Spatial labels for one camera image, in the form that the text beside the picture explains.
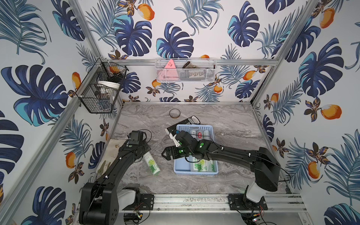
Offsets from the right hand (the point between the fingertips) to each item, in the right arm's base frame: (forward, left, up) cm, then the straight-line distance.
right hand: (168, 152), depth 78 cm
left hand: (+7, +15, -5) cm, 17 cm away
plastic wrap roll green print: (-3, -19, -10) cm, 22 cm away
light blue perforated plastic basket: (-2, -7, -15) cm, 16 cm away
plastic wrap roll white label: (-4, +9, -5) cm, 11 cm away
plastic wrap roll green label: (-3, -26, -11) cm, 28 cm away
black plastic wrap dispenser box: (+34, -16, -13) cm, 40 cm away
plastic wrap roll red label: (+19, -20, -10) cm, 29 cm away
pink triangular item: (+45, +1, +21) cm, 50 cm away
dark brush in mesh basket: (+46, -14, +21) cm, 52 cm away
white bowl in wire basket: (+34, +41, +17) cm, 56 cm away
